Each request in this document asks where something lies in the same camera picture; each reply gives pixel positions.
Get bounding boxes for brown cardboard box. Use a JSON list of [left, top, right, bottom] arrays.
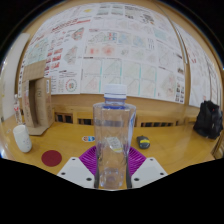
[[20, 59, 54, 137]]

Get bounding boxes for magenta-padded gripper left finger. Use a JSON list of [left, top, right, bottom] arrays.
[[56, 145, 100, 190]]

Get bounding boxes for clear plastic water bottle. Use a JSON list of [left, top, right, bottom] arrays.
[[92, 83, 137, 191]]

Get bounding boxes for round blue red sticker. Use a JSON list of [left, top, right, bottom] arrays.
[[81, 135, 96, 143]]

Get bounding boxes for group of wall posters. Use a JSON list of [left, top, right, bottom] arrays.
[[18, 1, 223, 108]]

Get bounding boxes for small black yellow device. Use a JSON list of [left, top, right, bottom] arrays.
[[136, 135, 151, 150]]

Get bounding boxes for black bag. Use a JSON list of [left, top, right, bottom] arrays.
[[192, 99, 224, 140]]

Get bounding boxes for white rectangular card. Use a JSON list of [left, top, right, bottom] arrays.
[[106, 136, 124, 154]]

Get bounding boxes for white ceramic cup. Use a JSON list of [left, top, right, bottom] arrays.
[[12, 124, 33, 154]]

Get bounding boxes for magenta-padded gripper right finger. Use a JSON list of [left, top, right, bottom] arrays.
[[125, 146, 169, 189]]

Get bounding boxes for flat round red coaster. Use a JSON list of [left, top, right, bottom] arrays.
[[41, 149, 63, 168]]

